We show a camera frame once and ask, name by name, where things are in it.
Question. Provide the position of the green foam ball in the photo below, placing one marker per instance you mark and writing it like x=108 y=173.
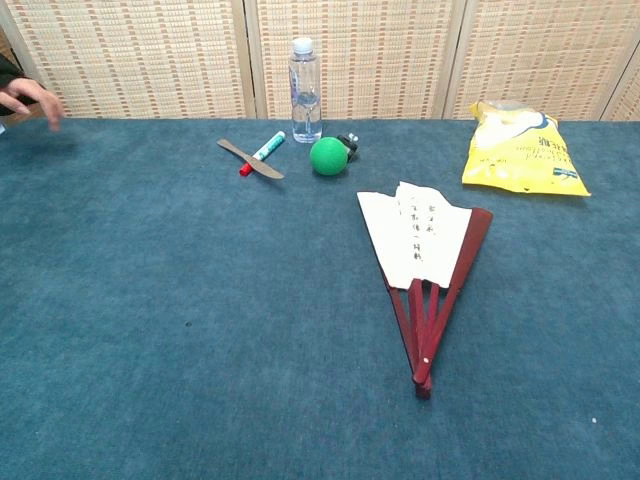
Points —
x=327 y=156

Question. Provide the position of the yellow snack bag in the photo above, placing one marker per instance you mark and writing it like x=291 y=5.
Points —
x=520 y=160

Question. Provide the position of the white green marker red cap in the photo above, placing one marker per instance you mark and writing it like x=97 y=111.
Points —
x=267 y=147

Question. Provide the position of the clear plastic water bottle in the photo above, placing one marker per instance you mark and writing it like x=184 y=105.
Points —
x=305 y=100

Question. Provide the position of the red ribbed paper folding fan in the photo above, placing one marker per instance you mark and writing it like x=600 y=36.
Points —
x=420 y=240

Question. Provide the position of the bystander bare hand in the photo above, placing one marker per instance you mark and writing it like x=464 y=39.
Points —
x=35 y=92

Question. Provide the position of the metal butter knife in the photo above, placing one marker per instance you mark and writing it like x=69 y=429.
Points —
x=272 y=173

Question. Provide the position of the bystander dark sleeve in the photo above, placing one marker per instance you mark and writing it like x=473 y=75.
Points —
x=10 y=72

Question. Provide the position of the small black clip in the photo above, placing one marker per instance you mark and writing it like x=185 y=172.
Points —
x=350 y=146

